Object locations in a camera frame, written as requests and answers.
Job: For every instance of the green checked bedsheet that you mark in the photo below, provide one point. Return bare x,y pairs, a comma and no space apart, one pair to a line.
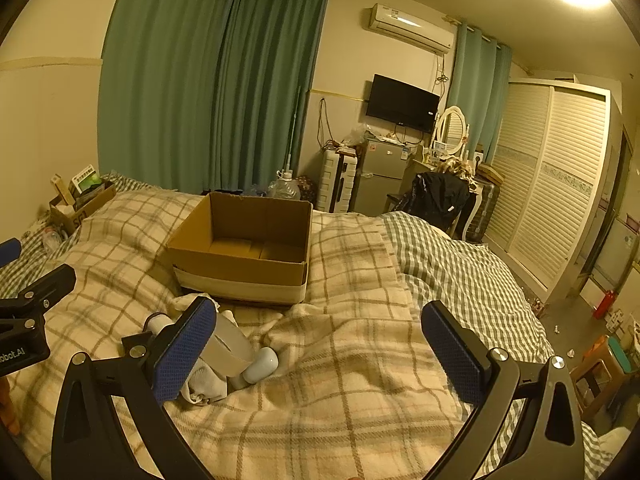
20,270

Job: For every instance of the green checked quilt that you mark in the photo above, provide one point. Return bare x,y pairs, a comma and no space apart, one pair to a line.
450,260

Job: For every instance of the white suitcase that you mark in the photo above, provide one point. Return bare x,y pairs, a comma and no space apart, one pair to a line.
337,182

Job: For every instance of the wooden stool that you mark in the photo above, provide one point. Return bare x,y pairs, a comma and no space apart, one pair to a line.
595,360

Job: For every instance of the slim beige box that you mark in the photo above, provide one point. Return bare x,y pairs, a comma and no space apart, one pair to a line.
62,190

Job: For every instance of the tan fluffy scarf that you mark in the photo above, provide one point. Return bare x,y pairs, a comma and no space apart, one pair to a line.
457,167

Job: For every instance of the oval white mirror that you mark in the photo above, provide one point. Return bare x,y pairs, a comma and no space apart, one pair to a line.
451,130

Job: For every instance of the white cloth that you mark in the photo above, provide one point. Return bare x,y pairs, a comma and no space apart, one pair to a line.
207,387

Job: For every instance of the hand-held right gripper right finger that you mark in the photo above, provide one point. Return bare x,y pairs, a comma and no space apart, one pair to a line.
452,355

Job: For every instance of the clear water jug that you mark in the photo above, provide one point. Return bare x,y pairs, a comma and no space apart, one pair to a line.
284,190

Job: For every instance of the clear plastic bottle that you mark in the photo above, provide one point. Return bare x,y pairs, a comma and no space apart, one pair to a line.
54,240

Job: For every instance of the green window curtain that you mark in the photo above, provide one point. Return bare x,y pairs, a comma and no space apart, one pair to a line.
270,85

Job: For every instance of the white rounded bottle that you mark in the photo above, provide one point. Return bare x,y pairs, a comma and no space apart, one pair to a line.
262,365

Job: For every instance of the small cardboard carton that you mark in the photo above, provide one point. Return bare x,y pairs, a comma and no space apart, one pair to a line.
87,210

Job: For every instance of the white slatted wardrobe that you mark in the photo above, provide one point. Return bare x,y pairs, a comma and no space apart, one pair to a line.
545,185

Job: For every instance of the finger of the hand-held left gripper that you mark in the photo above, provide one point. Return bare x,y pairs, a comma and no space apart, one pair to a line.
50,285
9,250

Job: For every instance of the green printed box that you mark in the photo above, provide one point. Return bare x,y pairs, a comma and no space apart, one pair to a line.
86,180

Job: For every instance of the teal plastic basin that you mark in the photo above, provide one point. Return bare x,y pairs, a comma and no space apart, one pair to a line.
621,347

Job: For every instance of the clear plastic bag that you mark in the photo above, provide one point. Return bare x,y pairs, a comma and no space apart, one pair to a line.
357,136

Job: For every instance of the silver fridge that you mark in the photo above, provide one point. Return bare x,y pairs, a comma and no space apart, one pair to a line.
380,175

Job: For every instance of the white mop pole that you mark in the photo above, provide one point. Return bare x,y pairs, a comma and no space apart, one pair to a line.
294,130

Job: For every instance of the wide green curtain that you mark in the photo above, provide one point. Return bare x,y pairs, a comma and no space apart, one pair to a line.
160,85

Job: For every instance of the dark chair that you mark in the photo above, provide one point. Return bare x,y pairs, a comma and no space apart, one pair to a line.
392,202

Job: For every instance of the red bottle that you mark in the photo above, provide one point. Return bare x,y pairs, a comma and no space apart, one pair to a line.
605,305

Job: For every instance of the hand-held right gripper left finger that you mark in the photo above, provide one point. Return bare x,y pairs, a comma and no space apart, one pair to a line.
185,352

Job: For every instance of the beige plaid blanket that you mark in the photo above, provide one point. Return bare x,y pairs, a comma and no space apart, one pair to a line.
350,360

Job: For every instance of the white cylindrical tumbler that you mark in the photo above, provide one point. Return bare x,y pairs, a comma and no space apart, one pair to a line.
232,345

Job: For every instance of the brown suitcase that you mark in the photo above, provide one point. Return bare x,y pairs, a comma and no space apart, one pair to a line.
485,210

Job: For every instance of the cardboard box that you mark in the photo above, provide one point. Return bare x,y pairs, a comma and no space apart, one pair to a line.
250,222

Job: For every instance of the black jacket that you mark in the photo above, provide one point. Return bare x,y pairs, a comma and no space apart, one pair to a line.
440,192

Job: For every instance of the dark patterned bag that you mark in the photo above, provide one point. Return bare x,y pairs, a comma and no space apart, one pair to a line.
307,191

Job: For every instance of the black wall television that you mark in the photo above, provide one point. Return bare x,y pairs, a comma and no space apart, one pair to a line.
402,102

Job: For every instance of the white air conditioner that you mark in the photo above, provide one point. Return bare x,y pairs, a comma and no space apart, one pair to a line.
410,25

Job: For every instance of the narrow green curtain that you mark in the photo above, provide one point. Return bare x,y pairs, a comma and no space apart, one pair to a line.
480,90

